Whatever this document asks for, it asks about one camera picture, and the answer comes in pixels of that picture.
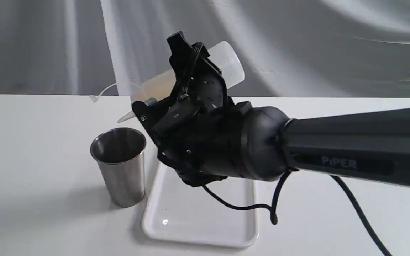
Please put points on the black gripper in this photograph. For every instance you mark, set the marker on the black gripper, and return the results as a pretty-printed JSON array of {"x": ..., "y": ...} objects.
[{"x": 201, "y": 143}]

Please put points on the translucent squeeze bottle amber liquid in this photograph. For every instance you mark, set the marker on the translucent squeeze bottle amber liquid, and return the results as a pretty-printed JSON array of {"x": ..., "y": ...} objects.
[{"x": 155, "y": 89}]

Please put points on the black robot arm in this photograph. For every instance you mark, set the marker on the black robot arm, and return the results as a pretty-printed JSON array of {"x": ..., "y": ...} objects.
[{"x": 371, "y": 146}]

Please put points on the stainless steel cup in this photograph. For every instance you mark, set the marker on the stainless steel cup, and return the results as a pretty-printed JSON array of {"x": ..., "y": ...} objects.
[{"x": 119, "y": 153}]

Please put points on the white plastic tray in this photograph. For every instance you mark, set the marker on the white plastic tray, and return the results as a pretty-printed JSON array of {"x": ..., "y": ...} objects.
[{"x": 176, "y": 212}]

